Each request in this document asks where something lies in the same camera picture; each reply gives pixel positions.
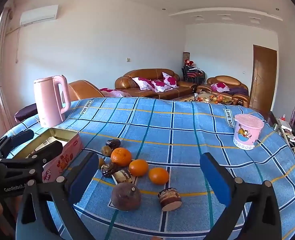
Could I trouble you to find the stacked black chairs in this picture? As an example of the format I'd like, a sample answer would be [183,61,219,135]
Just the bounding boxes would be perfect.
[181,65,206,85]

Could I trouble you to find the brown leather sofa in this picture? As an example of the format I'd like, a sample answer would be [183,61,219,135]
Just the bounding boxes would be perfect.
[115,68,198,100]

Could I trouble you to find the wooden coffee table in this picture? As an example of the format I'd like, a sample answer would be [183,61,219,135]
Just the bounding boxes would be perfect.
[174,92,235,105]

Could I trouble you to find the pink electric kettle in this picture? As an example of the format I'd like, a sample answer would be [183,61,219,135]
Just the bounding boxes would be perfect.
[33,75,71,128]

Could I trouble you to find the white air conditioner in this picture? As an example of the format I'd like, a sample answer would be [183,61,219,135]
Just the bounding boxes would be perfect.
[19,4,58,27]

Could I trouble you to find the pink cartoon cup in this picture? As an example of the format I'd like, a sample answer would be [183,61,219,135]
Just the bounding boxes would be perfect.
[232,114,264,150]

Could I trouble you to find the dark passion fruit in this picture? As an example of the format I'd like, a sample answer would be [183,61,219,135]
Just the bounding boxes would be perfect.
[105,139,121,149]

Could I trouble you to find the purple blanket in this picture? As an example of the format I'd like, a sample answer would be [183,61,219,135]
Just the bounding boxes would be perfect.
[227,86,249,96]

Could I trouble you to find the round stool with purple cushion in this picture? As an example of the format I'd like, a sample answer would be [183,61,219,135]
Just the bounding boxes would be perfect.
[14,103,39,123]

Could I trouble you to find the large orange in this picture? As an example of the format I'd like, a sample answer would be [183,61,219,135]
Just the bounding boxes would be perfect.
[111,147,132,167]

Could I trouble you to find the brown leather armchair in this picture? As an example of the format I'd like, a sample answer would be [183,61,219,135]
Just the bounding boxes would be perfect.
[196,75,250,108]

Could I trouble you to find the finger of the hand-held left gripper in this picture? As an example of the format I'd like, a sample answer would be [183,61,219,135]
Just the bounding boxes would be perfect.
[0,141,64,178]
[0,129,35,159]

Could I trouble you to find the brown leather chair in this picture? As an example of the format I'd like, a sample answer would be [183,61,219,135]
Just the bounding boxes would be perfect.
[62,80,105,102]

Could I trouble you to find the tray of assorted fruit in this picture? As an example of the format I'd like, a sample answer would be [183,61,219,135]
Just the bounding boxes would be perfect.
[197,93,234,104]

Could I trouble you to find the pink curtain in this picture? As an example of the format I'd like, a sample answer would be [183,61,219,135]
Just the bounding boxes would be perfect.
[0,7,15,130]

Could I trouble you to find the round purple fruit with stem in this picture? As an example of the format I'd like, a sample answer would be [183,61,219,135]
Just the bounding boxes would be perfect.
[111,182,142,211]

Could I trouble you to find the white pillow with magenta flowers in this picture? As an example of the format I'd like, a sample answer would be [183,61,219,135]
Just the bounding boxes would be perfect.
[162,72,180,88]
[211,82,230,92]
[132,77,155,91]
[151,80,173,92]

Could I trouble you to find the cluttered television cabinet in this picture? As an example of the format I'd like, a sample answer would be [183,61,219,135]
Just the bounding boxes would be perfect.
[270,110,295,170]

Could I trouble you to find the small orange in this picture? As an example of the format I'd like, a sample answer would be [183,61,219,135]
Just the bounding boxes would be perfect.
[129,159,149,177]
[148,167,169,186]

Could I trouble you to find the blue plaid tablecloth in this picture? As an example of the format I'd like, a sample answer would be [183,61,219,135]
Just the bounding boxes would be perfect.
[0,97,295,240]

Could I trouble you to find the pink blanket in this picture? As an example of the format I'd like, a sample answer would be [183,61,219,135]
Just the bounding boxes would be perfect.
[99,88,133,98]

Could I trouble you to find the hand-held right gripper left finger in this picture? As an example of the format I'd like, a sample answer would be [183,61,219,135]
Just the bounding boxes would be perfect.
[16,151,100,240]

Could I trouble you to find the printed paper lining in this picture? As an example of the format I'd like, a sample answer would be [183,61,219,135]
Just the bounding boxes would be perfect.
[31,135,63,153]

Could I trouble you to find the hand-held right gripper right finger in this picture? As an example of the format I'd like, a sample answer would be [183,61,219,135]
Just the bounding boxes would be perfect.
[199,152,283,240]

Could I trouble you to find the brown wooden door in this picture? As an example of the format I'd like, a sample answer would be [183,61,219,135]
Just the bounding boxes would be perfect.
[249,44,278,113]

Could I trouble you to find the pink tin box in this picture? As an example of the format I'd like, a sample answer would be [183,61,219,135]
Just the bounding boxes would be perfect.
[12,127,84,183]

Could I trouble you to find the cut brown striped fruit piece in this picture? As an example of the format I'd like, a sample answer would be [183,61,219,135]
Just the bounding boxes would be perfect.
[158,188,183,211]

